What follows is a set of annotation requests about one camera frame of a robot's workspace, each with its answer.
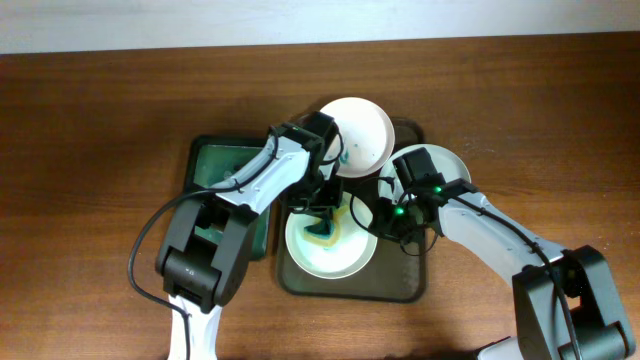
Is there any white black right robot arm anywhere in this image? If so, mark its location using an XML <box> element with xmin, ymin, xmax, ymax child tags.
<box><xmin>371</xmin><ymin>175</ymin><xmax>637</xmax><ymax>360</ymax></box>

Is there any dark green water tray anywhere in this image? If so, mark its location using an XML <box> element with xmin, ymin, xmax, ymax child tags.
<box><xmin>184</xmin><ymin>135</ymin><xmax>271</xmax><ymax>261</ymax></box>

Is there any pale green white plate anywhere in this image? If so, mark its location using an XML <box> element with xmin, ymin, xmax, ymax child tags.
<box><xmin>285</xmin><ymin>192</ymin><xmax>378</xmax><ymax>280</ymax></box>

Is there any pinkish white plate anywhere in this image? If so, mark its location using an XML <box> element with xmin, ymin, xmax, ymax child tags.
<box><xmin>320</xmin><ymin>97</ymin><xmax>395</xmax><ymax>178</ymax></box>

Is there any brown serving tray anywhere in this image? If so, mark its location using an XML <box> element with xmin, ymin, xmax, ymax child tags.
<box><xmin>276</xmin><ymin>117</ymin><xmax>428</xmax><ymax>303</ymax></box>

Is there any green yellow sponge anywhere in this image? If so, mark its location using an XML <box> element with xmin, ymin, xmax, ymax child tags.
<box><xmin>304</xmin><ymin>213</ymin><xmax>335</xmax><ymax>239</ymax></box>

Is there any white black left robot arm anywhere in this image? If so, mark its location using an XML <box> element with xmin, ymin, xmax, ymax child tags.
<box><xmin>152</xmin><ymin>118</ymin><xmax>344</xmax><ymax>359</ymax></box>

